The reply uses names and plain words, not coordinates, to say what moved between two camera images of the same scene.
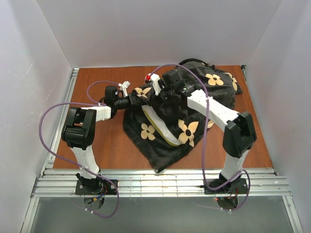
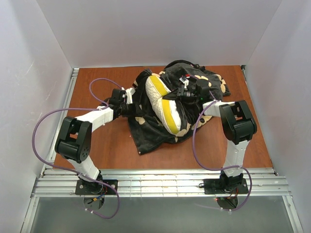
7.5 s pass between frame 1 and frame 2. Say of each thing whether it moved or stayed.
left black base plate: stayed
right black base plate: stayed
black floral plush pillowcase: moved
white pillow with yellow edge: moved
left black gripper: moved
